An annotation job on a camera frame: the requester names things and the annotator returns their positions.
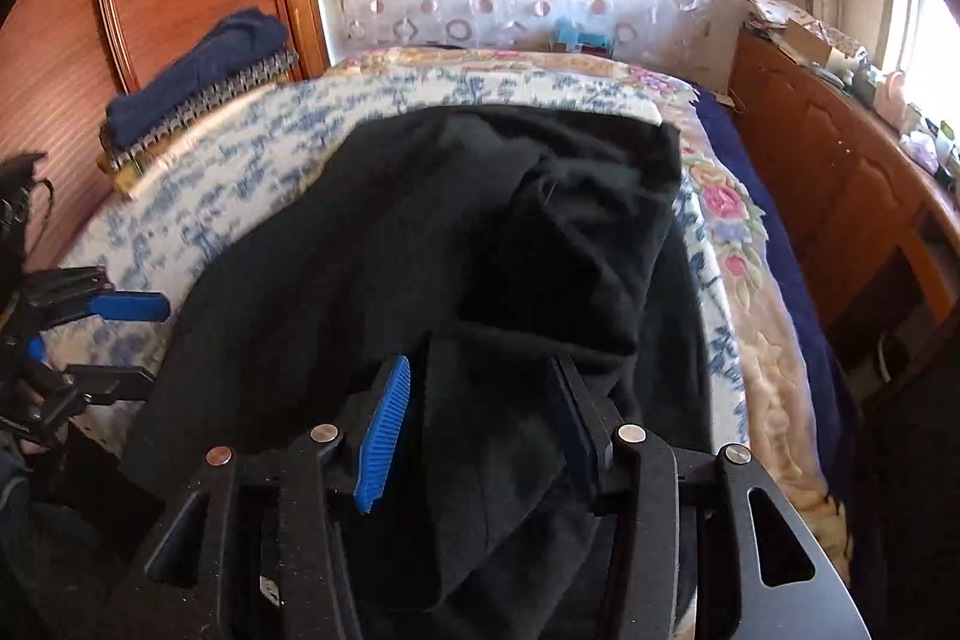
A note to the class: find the pile of papers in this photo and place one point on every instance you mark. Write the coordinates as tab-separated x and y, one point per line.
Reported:
772	14

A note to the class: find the cardboard box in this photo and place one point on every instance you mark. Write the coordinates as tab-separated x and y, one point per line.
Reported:
804	44

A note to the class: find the wooden cabinet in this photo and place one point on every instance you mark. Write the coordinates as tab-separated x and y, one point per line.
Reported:
825	160

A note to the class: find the pale pink figurine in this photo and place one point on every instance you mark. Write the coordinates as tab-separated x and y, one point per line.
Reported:
891	96

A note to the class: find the navy bed sheet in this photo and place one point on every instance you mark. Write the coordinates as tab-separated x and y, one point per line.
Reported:
795	310

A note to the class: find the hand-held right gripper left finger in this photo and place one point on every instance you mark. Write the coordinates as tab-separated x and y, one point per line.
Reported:
382	437

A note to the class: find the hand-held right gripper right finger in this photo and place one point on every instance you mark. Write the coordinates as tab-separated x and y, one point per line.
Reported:
579	434

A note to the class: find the blue floral white bedspread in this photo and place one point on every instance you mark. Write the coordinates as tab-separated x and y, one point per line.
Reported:
262	145

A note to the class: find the teal plastic object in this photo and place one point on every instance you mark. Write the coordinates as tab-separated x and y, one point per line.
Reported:
577	39

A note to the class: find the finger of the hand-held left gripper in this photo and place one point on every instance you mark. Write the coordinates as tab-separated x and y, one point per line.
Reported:
112	383
127	306

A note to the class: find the navy patterned cloth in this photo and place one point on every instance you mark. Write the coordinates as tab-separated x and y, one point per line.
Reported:
210	96

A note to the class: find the navy folded cloth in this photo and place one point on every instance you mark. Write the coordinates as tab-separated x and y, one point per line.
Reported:
195	70

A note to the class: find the black t-shirt with white script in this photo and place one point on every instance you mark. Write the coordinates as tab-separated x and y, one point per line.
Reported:
450	220

